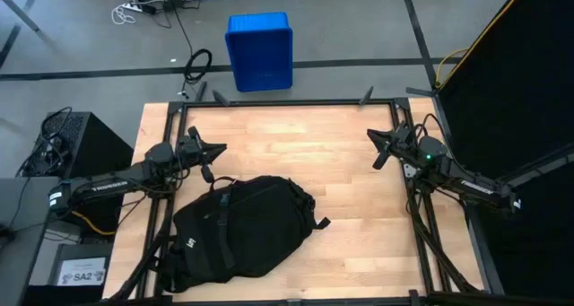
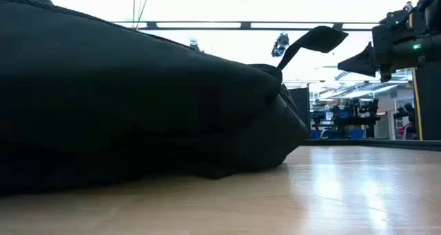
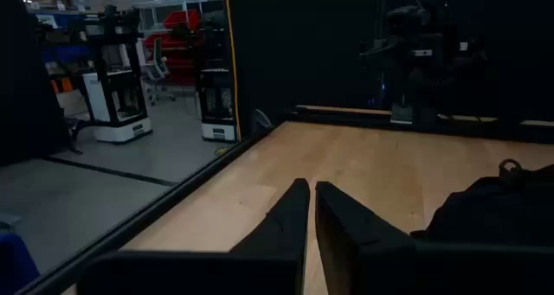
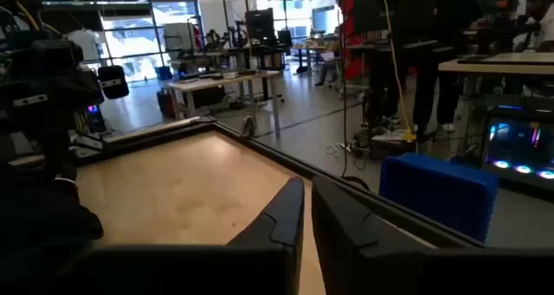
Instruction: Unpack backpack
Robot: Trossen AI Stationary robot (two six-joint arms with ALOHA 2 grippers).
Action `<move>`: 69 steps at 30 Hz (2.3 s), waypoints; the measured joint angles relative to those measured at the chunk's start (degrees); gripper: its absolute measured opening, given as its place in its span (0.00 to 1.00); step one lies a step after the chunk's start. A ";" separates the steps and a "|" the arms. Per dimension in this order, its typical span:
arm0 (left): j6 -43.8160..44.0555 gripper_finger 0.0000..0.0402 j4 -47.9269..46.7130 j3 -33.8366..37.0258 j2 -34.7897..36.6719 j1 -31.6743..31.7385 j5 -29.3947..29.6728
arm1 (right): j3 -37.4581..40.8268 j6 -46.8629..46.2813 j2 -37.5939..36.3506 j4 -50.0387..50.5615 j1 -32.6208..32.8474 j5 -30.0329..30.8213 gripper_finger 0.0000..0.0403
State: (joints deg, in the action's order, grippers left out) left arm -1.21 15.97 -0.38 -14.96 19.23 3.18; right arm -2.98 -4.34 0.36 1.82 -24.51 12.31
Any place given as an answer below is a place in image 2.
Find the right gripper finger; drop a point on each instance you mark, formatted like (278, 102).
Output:
(361, 63)

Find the black backpack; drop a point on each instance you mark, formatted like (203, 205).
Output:
(120, 107)

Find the background robot station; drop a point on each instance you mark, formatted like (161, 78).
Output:
(351, 119)

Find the black partition with yellow edge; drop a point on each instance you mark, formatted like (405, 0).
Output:
(429, 100)

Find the black partition panel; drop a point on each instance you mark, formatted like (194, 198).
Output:
(300, 105)

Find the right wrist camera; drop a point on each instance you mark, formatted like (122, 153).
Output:
(396, 16)

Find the black metal table frame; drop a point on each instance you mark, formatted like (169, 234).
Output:
(379, 144)

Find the black overhead camera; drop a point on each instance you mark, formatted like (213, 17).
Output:
(194, 45)
(280, 45)

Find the black overhead frame bar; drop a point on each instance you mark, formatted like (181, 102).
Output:
(246, 25)

